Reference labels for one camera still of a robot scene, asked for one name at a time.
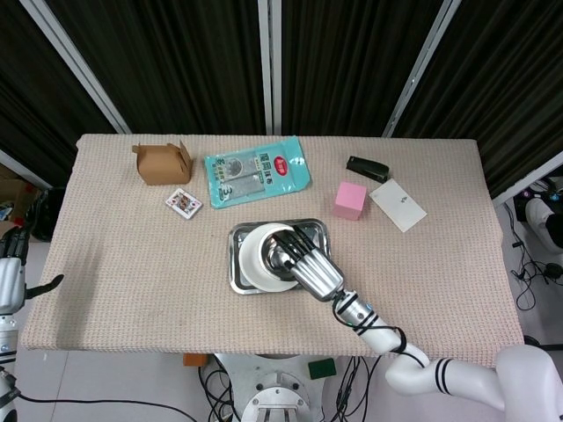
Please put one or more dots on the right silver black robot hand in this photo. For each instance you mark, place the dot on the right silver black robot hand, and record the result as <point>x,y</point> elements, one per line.
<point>319,274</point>

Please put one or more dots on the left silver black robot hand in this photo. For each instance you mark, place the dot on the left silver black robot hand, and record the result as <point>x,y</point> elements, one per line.
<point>11,281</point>

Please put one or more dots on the white round plate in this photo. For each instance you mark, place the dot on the white round plate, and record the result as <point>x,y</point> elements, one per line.
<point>250,264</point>

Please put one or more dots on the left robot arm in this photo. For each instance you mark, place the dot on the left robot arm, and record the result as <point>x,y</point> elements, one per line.
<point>6,338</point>

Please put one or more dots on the white silver robot base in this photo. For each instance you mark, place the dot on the white silver robot base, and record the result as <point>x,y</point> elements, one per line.
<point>272,391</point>

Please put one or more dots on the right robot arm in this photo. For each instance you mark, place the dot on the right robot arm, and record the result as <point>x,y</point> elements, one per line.
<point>462,373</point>

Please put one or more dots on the rectangular metal tray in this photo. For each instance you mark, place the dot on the rectangular metal tray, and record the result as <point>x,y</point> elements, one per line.
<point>319,234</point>

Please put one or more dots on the pink cube block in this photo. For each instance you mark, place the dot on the pink cube block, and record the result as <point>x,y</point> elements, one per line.
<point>349,200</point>

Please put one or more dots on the open cardboard carton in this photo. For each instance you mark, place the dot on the open cardboard carton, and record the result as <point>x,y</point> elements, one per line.
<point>13,198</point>

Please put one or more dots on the small green block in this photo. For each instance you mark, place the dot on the small green block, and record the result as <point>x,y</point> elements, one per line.
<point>322,369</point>

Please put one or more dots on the white envelope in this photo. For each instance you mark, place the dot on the white envelope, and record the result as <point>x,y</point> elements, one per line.
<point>398,204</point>

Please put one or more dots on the black stapler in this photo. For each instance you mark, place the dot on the black stapler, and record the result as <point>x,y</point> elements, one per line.
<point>367,169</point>

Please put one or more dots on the teal cleaning cloth package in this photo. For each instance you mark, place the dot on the teal cleaning cloth package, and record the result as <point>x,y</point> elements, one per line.
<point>255,176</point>

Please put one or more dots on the beige waffle tablecloth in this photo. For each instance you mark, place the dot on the beige waffle tablecloth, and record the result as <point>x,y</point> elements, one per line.
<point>154,285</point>

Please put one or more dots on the small orange block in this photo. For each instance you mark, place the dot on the small orange block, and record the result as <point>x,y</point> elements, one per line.
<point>195,359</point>

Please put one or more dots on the deck of playing cards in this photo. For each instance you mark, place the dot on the deck of playing cards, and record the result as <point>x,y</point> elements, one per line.
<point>184,203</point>

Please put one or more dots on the brown cardboard gable box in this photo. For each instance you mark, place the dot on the brown cardboard gable box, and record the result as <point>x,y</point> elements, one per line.
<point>160,169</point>

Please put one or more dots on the black curtain panel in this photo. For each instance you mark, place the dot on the black curtain panel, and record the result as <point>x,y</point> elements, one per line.
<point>31,88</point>
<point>176,66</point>
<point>352,66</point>
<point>506,88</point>

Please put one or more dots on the white machine with black trim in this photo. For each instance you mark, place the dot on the white machine with black trim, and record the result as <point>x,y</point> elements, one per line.
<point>543,220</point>

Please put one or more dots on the grey metal frame post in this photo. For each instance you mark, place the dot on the grey metal frame post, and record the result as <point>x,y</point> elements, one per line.
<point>528,180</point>
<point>26,169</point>
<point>75,66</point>
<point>269,66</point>
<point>420,66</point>

